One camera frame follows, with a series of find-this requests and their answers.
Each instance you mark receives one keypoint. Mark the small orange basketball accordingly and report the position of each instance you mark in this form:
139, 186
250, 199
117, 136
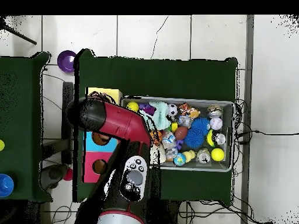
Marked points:
157, 136

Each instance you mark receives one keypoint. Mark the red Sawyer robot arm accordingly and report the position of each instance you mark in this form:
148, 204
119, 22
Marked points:
119, 121

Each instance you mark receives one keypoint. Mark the plain yellow ball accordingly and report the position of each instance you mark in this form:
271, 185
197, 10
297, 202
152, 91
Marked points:
217, 154

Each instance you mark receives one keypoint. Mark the wooden box with three holes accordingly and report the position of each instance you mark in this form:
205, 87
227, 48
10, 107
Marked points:
93, 168

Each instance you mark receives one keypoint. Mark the small baseball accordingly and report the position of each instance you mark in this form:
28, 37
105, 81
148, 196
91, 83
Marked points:
216, 123

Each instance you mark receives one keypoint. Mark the small yellow-green ball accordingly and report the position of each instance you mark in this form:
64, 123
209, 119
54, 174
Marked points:
1, 145

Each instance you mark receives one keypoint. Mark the purple bowl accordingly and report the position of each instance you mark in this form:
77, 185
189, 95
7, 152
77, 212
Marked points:
66, 61

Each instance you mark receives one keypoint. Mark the black rod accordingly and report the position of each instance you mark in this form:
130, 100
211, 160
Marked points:
23, 38

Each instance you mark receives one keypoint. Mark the yellow smiley ball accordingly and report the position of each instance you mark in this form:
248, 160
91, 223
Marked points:
133, 106

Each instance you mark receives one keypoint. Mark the black metal frame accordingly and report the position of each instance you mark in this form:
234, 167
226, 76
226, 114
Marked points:
66, 144

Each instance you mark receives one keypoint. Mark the cream knitted cloth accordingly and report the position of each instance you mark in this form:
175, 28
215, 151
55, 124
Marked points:
160, 155

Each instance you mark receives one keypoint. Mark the mint green knitted cloth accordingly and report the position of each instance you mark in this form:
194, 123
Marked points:
161, 114

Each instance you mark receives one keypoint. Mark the small tiger toy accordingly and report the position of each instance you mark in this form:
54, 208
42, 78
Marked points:
183, 107

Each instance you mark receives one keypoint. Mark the clear mesh bin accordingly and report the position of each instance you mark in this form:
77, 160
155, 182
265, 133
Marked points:
205, 168

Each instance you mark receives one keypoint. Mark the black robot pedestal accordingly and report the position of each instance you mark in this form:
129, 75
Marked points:
168, 214

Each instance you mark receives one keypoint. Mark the brown toy football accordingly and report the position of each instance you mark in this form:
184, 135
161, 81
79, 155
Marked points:
181, 133

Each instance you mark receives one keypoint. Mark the small soccer ball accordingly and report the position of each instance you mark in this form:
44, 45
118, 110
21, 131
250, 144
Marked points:
172, 109

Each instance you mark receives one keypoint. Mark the blue spiky ball toy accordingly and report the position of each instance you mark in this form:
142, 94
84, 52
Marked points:
197, 131

